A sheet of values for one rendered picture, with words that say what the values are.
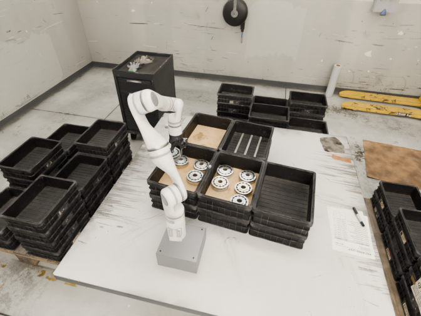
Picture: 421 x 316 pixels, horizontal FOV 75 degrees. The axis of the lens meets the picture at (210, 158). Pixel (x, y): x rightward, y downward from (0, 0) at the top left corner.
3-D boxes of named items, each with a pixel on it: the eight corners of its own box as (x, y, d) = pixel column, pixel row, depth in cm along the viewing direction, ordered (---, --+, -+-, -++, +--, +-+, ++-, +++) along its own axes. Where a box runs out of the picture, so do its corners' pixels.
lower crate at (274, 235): (302, 251, 146) (307, 238, 138) (247, 236, 153) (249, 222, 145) (307, 198, 175) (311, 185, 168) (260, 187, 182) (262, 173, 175)
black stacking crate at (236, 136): (262, 174, 176) (264, 161, 168) (218, 164, 182) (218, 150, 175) (272, 140, 205) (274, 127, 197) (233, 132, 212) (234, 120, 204)
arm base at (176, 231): (184, 241, 137) (182, 220, 127) (166, 240, 138) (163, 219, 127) (187, 226, 145) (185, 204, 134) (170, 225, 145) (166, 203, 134)
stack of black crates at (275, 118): (281, 141, 317) (289, 106, 289) (280, 157, 295) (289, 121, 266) (247, 136, 324) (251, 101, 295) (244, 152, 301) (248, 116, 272)
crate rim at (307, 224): (312, 228, 133) (313, 225, 131) (251, 212, 140) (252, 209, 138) (315, 174, 162) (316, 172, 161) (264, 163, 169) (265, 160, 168)
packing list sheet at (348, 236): (379, 261, 143) (379, 260, 142) (332, 251, 146) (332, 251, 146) (366, 212, 167) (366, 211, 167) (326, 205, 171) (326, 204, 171)
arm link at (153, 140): (121, 96, 108) (144, 156, 115) (142, 89, 105) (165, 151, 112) (132, 93, 116) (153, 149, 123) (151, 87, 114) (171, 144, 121)
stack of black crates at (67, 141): (77, 179, 264) (66, 151, 243) (50, 173, 269) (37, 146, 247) (99, 153, 295) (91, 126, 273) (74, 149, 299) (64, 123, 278)
